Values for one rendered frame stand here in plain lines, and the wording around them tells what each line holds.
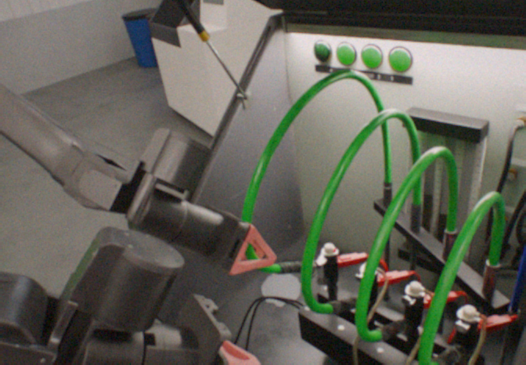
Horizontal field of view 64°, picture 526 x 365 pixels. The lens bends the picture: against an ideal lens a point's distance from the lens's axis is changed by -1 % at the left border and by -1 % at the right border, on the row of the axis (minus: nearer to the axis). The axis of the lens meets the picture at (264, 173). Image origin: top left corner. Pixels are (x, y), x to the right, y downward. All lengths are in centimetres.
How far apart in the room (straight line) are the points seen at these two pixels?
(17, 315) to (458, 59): 73
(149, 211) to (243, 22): 314
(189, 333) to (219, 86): 321
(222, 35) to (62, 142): 297
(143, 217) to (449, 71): 58
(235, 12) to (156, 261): 327
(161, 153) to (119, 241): 20
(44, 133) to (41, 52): 663
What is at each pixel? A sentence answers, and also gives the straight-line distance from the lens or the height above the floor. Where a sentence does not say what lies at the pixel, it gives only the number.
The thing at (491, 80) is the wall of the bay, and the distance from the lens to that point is 81.
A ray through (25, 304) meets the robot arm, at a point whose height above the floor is 142.
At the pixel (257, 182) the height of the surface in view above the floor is 134.
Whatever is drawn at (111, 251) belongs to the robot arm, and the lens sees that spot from 33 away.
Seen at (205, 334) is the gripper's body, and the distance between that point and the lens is 41.
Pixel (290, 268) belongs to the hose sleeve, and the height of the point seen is 117.
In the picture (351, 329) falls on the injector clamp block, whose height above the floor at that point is 98.
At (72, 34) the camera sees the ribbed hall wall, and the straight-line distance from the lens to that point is 740.
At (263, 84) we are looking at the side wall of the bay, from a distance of 99.
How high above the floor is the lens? 163
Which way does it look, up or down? 30 degrees down
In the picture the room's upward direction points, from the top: 9 degrees counter-clockwise
